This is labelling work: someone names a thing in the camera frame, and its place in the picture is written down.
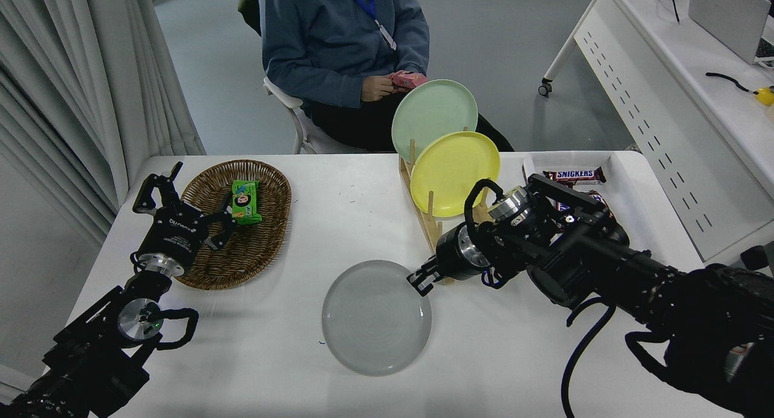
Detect brown wicker basket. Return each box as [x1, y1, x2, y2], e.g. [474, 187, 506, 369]
[175, 159, 293, 291]

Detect white chair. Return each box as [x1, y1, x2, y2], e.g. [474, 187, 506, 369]
[263, 77, 376, 155]

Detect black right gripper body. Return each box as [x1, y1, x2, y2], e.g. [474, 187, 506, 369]
[435, 224, 471, 281]

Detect white desk with perforated panel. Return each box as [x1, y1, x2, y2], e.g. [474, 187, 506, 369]
[538, 0, 774, 264]

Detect white tray with dark base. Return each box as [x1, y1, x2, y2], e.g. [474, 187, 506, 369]
[521, 151, 672, 249]

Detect green snack packet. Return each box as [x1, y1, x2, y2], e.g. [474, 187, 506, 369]
[232, 180, 263, 226]

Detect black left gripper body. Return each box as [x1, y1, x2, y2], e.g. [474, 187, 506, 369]
[138, 202, 211, 267]

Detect person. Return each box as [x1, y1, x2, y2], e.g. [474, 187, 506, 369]
[259, 0, 515, 154]

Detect wooden plate rack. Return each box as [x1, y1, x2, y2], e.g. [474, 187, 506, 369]
[398, 126, 492, 286]

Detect black cylinder object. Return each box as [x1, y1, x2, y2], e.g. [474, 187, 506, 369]
[741, 243, 774, 271]

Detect pale green plate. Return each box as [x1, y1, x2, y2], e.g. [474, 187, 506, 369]
[391, 79, 478, 163]

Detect person's right hand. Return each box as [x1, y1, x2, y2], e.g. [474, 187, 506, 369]
[361, 74, 397, 102]

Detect white curtain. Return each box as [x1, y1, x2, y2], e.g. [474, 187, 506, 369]
[0, 0, 206, 246]

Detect silver laptop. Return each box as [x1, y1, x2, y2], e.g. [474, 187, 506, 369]
[688, 0, 774, 65]

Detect blue lanyard with badge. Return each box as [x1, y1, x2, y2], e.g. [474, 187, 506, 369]
[340, 0, 398, 51]

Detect pink phone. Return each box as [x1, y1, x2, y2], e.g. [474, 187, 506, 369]
[390, 70, 428, 92]

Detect black cable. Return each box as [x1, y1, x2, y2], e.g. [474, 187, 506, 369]
[705, 71, 759, 95]

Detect grey plate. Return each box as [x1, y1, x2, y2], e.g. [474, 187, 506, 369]
[321, 260, 433, 377]

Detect yellow plate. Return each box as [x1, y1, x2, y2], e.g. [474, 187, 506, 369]
[410, 131, 501, 218]

